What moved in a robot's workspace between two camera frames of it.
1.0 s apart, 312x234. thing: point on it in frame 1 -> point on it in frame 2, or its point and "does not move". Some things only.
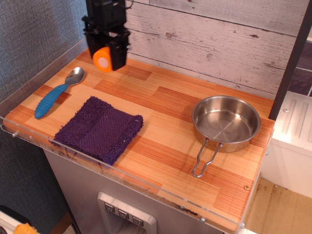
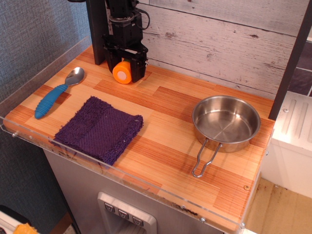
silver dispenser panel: x=116 y=217 does not move
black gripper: x=107 y=17 -> x=126 y=39
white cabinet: x=287 y=161 does not move
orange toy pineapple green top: x=102 y=58 -> x=122 y=71
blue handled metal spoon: x=73 y=77 does not move
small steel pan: x=229 y=122 does not move
